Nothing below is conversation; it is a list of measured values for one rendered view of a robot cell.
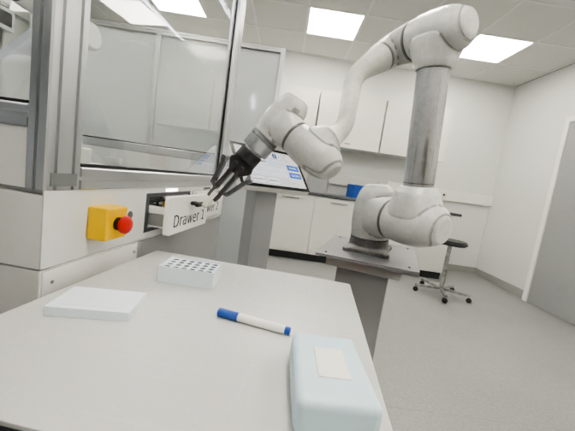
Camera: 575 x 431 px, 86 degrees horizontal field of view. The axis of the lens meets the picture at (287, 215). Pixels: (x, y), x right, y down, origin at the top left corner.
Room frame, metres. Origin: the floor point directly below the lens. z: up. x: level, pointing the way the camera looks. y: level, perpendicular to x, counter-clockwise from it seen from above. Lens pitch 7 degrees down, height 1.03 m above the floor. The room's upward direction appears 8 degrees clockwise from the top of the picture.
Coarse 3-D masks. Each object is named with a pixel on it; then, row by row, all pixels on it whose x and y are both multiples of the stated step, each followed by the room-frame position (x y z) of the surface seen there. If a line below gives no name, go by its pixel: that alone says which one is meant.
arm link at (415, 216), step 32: (416, 32) 1.03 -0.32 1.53; (448, 32) 0.95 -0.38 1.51; (416, 64) 1.04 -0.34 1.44; (448, 64) 1.00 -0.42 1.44; (416, 96) 1.05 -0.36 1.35; (416, 128) 1.04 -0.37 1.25; (416, 160) 1.03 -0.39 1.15; (416, 192) 1.01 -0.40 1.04; (384, 224) 1.10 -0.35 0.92; (416, 224) 0.99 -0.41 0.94; (448, 224) 0.99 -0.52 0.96
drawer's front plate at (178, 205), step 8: (168, 200) 0.85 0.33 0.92; (176, 200) 0.88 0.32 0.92; (184, 200) 0.93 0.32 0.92; (192, 200) 0.99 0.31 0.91; (200, 200) 1.07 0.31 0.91; (168, 208) 0.85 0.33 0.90; (176, 208) 0.89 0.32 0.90; (184, 208) 0.94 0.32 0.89; (192, 208) 1.00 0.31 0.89; (200, 208) 1.07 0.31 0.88; (168, 216) 0.85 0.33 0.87; (176, 216) 0.89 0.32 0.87; (200, 216) 1.08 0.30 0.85; (168, 224) 0.85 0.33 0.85; (176, 224) 0.90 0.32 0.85; (192, 224) 1.01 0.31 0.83; (200, 224) 1.09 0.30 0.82; (168, 232) 0.85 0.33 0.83; (176, 232) 0.90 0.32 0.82
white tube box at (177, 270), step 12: (168, 264) 0.68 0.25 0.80; (180, 264) 0.70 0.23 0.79; (192, 264) 0.70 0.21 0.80; (204, 264) 0.72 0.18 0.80; (216, 264) 0.73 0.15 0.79; (168, 276) 0.66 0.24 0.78; (180, 276) 0.66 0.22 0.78; (192, 276) 0.66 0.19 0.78; (204, 276) 0.66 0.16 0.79; (216, 276) 0.69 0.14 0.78
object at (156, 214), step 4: (152, 208) 0.87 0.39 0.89; (156, 208) 0.87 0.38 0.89; (160, 208) 0.87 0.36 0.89; (152, 212) 0.87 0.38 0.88; (156, 212) 0.87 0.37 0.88; (160, 212) 0.87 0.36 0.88; (148, 216) 0.87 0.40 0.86; (152, 216) 0.87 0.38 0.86; (156, 216) 0.87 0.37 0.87; (160, 216) 0.87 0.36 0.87; (148, 220) 0.87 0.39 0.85; (152, 220) 0.87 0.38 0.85; (156, 220) 0.87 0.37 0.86; (160, 220) 0.87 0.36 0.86; (148, 224) 0.87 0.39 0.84; (152, 224) 0.87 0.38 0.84; (156, 224) 0.87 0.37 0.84; (160, 224) 0.87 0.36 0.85
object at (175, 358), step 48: (144, 288) 0.61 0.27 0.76; (192, 288) 0.65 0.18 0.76; (240, 288) 0.69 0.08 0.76; (288, 288) 0.74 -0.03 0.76; (336, 288) 0.79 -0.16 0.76; (0, 336) 0.39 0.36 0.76; (48, 336) 0.41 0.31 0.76; (96, 336) 0.42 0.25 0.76; (144, 336) 0.44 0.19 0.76; (192, 336) 0.46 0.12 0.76; (240, 336) 0.48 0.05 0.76; (288, 336) 0.50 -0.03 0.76; (336, 336) 0.53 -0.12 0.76; (0, 384) 0.31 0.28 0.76; (48, 384) 0.32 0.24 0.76; (96, 384) 0.33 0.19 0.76; (144, 384) 0.34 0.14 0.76; (192, 384) 0.35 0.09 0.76; (240, 384) 0.37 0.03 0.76; (288, 384) 0.38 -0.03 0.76
